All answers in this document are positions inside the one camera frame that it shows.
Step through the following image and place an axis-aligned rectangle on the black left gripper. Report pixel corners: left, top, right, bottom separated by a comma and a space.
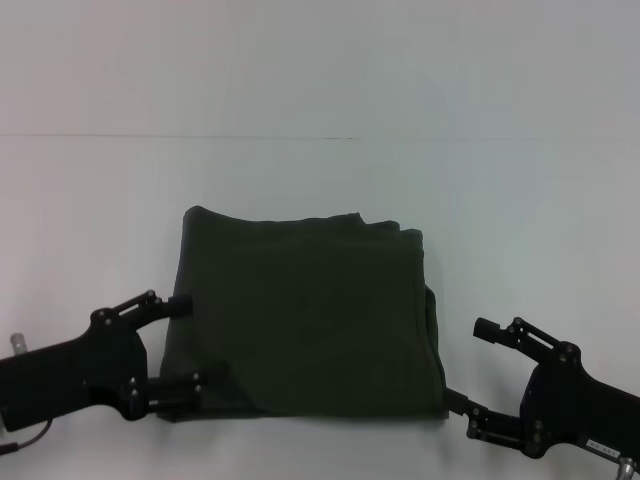
0, 289, 231, 434

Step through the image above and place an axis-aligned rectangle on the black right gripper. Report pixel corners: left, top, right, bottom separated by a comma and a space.
447, 315, 640, 460

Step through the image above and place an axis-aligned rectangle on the dark green shirt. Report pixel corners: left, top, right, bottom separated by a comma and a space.
155, 203, 449, 424

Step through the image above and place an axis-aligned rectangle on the dark camera cable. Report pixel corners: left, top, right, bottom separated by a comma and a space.
0, 419, 54, 454

